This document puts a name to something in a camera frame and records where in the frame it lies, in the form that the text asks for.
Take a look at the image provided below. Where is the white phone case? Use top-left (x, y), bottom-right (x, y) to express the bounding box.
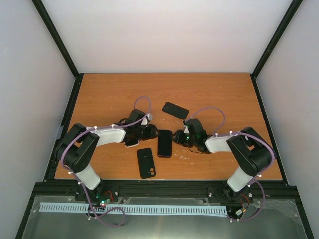
top-left (124, 139), bottom-right (140, 149)

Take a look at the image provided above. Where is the light blue cable duct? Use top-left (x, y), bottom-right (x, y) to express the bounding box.
top-left (38, 202), bottom-right (227, 217)

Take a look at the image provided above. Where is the black phone case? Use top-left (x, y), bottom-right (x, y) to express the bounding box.
top-left (162, 102), bottom-right (189, 120)
top-left (157, 129), bottom-right (173, 158)
top-left (137, 148), bottom-right (156, 179)

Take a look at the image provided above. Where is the black phone case top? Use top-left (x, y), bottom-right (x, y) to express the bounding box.
top-left (157, 129), bottom-right (173, 158)

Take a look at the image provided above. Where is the black frame post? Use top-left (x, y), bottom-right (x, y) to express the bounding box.
top-left (31, 0), bottom-right (84, 80)
top-left (251, 0), bottom-right (304, 79)

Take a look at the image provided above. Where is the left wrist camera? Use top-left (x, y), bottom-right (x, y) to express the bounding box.
top-left (140, 113), bottom-right (153, 126)

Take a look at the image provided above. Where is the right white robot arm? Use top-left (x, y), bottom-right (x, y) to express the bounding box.
top-left (172, 119), bottom-right (276, 193)

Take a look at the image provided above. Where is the right black frame post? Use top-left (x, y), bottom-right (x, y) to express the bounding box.
top-left (251, 0), bottom-right (304, 79)

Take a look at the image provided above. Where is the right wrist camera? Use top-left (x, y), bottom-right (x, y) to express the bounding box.
top-left (183, 121), bottom-right (190, 135)

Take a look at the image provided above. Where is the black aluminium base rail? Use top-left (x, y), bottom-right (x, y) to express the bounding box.
top-left (34, 179), bottom-right (299, 206)

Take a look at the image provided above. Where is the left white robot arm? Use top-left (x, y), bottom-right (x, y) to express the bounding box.
top-left (54, 109), bottom-right (157, 201)

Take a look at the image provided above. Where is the small green circuit board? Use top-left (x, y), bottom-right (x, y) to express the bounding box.
top-left (100, 198), bottom-right (112, 207)

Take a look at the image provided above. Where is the black phone case front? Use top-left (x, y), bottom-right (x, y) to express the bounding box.
top-left (137, 148), bottom-right (156, 179)

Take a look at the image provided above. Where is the left black frame post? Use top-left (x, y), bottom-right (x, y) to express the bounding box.
top-left (31, 0), bottom-right (84, 80)

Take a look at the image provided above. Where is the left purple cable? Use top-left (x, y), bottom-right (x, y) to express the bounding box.
top-left (59, 96), bottom-right (152, 228)

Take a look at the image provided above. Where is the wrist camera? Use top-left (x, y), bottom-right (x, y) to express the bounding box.
top-left (183, 121), bottom-right (190, 135)
top-left (140, 113), bottom-right (153, 126)

